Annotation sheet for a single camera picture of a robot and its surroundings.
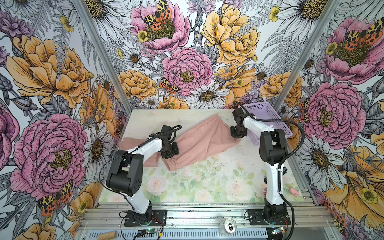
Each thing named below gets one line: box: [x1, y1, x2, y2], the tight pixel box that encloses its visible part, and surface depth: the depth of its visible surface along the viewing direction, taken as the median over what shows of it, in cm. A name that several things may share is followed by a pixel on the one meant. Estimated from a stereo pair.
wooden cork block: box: [98, 230, 118, 240], surface depth 70 cm
